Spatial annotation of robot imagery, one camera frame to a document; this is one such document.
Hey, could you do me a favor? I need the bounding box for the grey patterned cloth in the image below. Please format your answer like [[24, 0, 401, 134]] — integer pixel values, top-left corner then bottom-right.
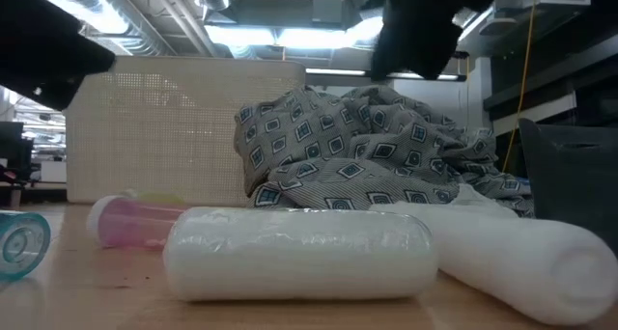
[[233, 84, 536, 220]]

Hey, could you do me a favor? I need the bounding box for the pink pill bottle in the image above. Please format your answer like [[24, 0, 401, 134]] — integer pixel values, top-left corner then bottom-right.
[[86, 193, 189, 250]]

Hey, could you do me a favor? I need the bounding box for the plastic-wrapped white gauze roll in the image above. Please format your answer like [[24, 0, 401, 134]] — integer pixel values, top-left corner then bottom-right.
[[162, 206, 439, 302]]

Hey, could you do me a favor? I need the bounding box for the long ceiling strip lamp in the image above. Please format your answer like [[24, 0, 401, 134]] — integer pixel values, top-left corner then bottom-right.
[[305, 68, 468, 83]]

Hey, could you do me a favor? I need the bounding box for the grey ceiling box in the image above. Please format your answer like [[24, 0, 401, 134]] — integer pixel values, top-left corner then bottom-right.
[[311, 0, 346, 24]]

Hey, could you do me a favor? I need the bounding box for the bright fluorescent ceiling light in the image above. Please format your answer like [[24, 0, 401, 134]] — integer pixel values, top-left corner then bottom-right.
[[205, 15, 385, 50]]

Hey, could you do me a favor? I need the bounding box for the white perforated plastic bin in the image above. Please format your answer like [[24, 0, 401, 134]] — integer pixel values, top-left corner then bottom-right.
[[65, 54, 308, 208]]

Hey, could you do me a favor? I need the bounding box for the dark grey plastic tray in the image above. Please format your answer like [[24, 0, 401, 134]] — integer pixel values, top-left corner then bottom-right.
[[518, 117, 618, 259]]

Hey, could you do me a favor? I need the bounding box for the yellow hanging cable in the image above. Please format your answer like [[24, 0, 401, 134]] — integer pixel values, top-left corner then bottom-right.
[[501, 0, 540, 173]]

